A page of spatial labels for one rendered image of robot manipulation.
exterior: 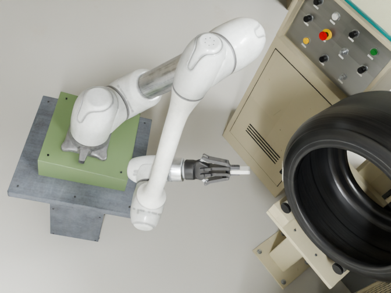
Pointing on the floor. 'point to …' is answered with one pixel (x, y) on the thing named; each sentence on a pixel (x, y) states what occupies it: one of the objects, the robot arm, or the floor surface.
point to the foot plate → (286, 277)
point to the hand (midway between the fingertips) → (240, 170)
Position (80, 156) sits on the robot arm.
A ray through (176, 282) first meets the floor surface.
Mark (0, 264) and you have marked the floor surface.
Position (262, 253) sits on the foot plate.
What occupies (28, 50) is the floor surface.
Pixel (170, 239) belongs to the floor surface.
